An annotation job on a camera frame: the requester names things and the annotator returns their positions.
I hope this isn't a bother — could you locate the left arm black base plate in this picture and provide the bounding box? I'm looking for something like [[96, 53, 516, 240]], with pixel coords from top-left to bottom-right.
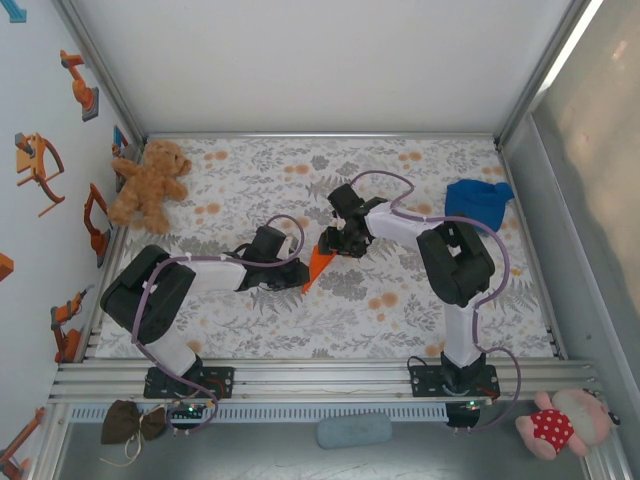
[[143, 366, 236, 400]]

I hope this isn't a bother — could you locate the blue and orange wall sticker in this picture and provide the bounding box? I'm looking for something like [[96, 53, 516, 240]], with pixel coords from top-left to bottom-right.
[[110, 124, 132, 194]]

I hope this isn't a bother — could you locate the thin black cable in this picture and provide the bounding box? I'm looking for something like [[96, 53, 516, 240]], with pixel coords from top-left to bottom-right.
[[406, 353, 444, 384]]

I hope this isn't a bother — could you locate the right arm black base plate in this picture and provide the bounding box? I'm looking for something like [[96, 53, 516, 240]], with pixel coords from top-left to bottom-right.
[[408, 364, 501, 399]]

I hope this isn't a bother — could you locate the aluminium rail frame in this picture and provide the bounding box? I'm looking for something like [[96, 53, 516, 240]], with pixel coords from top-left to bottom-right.
[[47, 357, 599, 406]]

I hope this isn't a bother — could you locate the brown teddy bear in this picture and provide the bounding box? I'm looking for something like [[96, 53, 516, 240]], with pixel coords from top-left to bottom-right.
[[107, 139, 193, 235]]

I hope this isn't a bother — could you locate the floral tablecloth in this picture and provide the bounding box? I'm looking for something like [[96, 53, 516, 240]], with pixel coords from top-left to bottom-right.
[[94, 137, 566, 360]]

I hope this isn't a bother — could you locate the grey-blue cushion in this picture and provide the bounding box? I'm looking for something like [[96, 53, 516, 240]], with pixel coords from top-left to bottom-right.
[[316, 412, 394, 450]]

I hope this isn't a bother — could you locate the orange chair-shaped wall sticker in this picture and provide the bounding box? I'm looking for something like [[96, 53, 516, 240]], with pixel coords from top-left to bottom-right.
[[14, 132, 66, 218]]

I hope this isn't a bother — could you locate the aluminium back rail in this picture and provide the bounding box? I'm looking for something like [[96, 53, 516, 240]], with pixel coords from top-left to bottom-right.
[[147, 131, 501, 142]]

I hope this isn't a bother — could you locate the white slotted cable duct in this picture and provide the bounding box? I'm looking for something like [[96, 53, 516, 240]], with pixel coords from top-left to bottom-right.
[[69, 403, 449, 422]]

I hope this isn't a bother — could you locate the orange paper sheet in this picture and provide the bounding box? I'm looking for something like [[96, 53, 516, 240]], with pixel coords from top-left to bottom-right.
[[301, 243, 339, 295]]

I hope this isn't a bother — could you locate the brown drawstring pouch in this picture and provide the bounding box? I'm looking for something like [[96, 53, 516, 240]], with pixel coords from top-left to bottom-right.
[[99, 398, 167, 469]]

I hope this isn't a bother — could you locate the pink polka-dot plush doll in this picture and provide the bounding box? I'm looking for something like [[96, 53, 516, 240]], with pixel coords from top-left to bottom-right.
[[514, 388, 622, 461]]

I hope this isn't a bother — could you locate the aluminium corner post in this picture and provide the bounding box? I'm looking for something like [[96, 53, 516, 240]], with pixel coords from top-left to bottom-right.
[[52, 0, 149, 146], [494, 0, 601, 151]]

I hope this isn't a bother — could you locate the blue cloth bag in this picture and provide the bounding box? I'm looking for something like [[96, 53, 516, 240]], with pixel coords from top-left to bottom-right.
[[444, 178, 515, 235]]

